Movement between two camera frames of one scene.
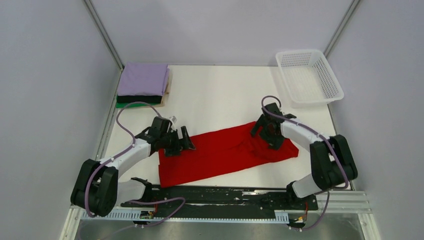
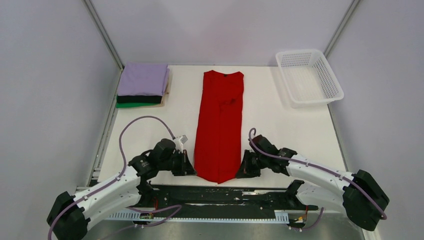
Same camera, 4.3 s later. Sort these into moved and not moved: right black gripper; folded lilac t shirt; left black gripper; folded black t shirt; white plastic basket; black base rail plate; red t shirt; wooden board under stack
Moved: right black gripper; red t shirt; left black gripper
Not moved: black base rail plate; white plastic basket; wooden board under stack; folded lilac t shirt; folded black t shirt
